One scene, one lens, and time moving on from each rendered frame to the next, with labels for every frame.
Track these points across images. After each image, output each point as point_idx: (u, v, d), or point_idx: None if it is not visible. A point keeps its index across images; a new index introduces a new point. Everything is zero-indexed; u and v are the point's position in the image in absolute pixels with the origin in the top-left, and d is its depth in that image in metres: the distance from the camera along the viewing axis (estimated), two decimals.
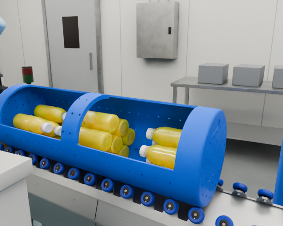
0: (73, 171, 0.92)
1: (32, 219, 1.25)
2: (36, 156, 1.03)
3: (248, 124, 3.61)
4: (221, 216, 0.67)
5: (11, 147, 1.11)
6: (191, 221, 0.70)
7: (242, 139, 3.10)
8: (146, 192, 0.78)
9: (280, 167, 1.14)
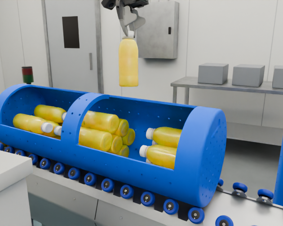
0: (73, 171, 0.92)
1: (32, 219, 1.25)
2: (36, 156, 1.03)
3: (248, 124, 3.61)
4: (221, 216, 0.67)
5: (11, 147, 1.11)
6: (191, 221, 0.70)
7: (242, 139, 3.10)
8: (146, 192, 0.78)
9: (280, 167, 1.14)
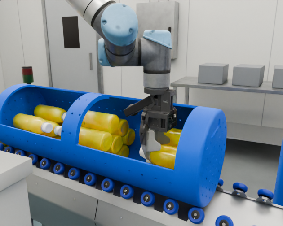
0: (73, 171, 0.92)
1: (32, 219, 1.25)
2: (36, 156, 1.03)
3: (248, 124, 3.61)
4: (221, 216, 0.67)
5: (11, 147, 1.11)
6: (191, 221, 0.70)
7: (242, 139, 3.10)
8: (146, 192, 0.78)
9: (280, 167, 1.14)
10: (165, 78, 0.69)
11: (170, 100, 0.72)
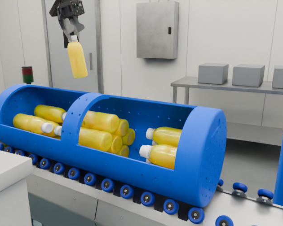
0: (73, 171, 0.92)
1: (32, 219, 1.25)
2: (36, 156, 1.03)
3: (248, 124, 3.61)
4: (221, 216, 0.67)
5: (11, 147, 1.11)
6: (191, 221, 0.70)
7: (242, 139, 3.10)
8: (146, 192, 0.78)
9: (280, 167, 1.14)
10: None
11: None
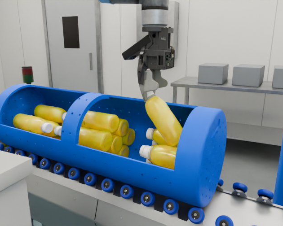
0: (73, 171, 0.92)
1: (32, 219, 1.25)
2: (36, 156, 1.03)
3: (248, 124, 3.61)
4: (221, 216, 0.67)
5: (11, 147, 1.11)
6: (191, 221, 0.70)
7: (242, 139, 3.10)
8: (146, 192, 0.78)
9: (280, 167, 1.14)
10: (162, 15, 0.70)
11: (167, 38, 0.73)
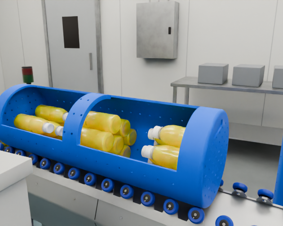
0: (73, 172, 0.92)
1: (32, 219, 1.25)
2: (36, 158, 1.03)
3: (248, 124, 3.61)
4: (221, 216, 0.67)
5: (11, 148, 1.10)
6: (189, 219, 0.70)
7: (242, 139, 3.10)
8: (148, 192, 0.78)
9: (280, 167, 1.14)
10: None
11: None
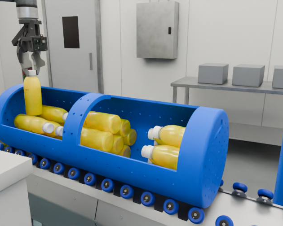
0: (73, 172, 0.92)
1: (32, 219, 1.25)
2: (36, 158, 1.03)
3: (248, 124, 3.61)
4: (221, 216, 0.67)
5: (11, 148, 1.10)
6: (189, 219, 0.70)
7: (242, 139, 3.10)
8: (148, 192, 0.78)
9: (280, 167, 1.14)
10: (29, 10, 0.96)
11: (36, 28, 0.99)
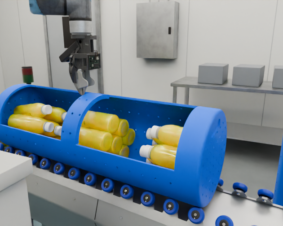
0: (73, 171, 0.92)
1: (32, 219, 1.25)
2: (36, 156, 1.03)
3: (248, 124, 3.61)
4: (221, 216, 0.67)
5: (11, 147, 1.11)
6: (191, 221, 0.70)
7: (242, 139, 3.10)
8: (146, 192, 0.78)
9: (280, 167, 1.14)
10: (84, 24, 0.86)
11: (90, 43, 0.88)
